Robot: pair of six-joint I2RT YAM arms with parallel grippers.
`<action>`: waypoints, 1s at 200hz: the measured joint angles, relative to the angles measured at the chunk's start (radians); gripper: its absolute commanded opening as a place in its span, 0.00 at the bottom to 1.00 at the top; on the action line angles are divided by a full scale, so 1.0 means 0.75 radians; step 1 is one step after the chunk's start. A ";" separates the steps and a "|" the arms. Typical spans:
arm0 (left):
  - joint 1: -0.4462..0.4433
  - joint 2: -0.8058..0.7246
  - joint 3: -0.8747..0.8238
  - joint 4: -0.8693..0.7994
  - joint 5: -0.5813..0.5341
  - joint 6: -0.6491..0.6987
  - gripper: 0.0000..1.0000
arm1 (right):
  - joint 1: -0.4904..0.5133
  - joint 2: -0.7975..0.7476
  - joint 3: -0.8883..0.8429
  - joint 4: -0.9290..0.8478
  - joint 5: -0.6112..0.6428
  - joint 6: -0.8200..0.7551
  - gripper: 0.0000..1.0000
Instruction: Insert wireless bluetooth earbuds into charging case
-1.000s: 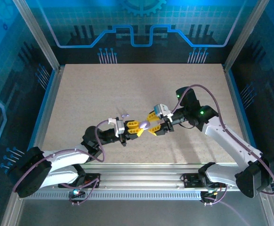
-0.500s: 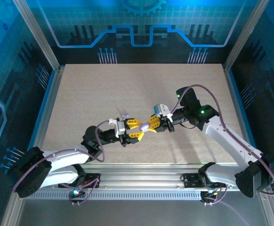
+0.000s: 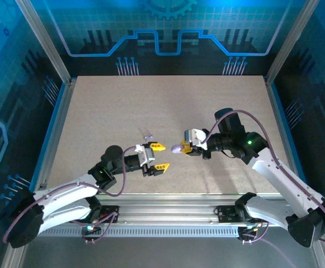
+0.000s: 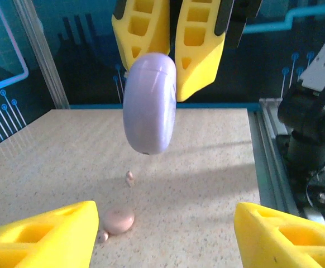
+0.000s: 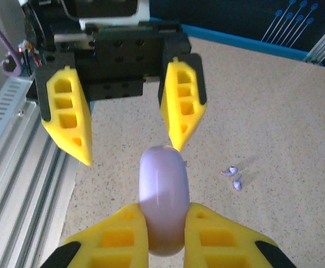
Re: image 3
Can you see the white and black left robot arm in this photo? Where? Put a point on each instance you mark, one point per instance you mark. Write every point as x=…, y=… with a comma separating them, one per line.
x=67, y=192

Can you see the round lilac earbud charging case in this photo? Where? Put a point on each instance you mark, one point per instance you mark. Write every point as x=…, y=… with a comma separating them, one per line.
x=176, y=149

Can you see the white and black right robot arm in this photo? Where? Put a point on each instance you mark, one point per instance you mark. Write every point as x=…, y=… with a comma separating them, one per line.
x=274, y=173

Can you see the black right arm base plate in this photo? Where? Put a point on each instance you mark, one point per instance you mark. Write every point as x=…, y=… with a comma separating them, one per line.
x=225, y=214

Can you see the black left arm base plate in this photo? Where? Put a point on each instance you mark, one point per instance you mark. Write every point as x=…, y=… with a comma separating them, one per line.
x=110, y=215

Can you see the aluminium frame post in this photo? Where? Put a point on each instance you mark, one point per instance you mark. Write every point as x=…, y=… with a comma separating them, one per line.
x=290, y=42
x=50, y=50

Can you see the aluminium table side rail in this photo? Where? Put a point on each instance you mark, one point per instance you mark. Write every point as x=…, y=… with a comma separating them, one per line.
x=276, y=111
x=55, y=139

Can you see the aluminium frame rail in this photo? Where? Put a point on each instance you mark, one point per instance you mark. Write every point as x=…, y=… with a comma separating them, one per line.
x=165, y=209

